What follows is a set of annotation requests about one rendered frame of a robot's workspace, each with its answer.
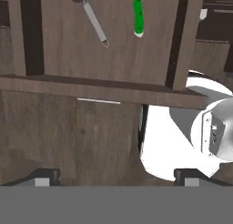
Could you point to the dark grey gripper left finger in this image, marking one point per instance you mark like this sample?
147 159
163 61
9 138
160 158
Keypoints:
45 176

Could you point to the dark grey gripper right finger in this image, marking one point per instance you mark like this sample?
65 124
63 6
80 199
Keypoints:
189 176

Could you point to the brown wooden drawer front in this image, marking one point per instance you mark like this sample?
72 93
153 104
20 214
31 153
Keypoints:
69 139

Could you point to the white round object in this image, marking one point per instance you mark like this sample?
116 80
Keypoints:
164 136

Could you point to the dark wooden cupboards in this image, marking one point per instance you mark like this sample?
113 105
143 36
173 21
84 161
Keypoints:
216 24

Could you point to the small white object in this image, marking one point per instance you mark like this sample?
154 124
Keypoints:
203 14

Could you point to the grey metal strainer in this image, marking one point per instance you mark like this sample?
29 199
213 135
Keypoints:
94 20

